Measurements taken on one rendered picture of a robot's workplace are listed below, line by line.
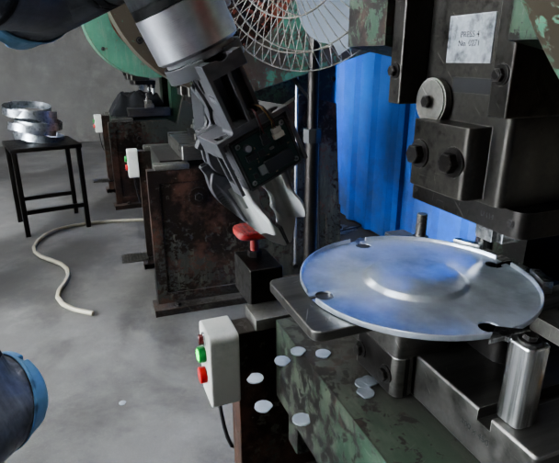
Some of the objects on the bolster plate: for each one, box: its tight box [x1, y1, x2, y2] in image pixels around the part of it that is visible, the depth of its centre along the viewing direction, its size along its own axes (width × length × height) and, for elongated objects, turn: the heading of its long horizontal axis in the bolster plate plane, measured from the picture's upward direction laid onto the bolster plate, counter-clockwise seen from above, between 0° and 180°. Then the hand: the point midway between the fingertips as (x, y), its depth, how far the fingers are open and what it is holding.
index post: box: [496, 332, 551, 429], centre depth 48 cm, size 3×3×10 cm
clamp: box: [384, 212, 428, 238], centre depth 82 cm, size 6×17×10 cm, turn 21°
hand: (279, 231), depth 54 cm, fingers closed
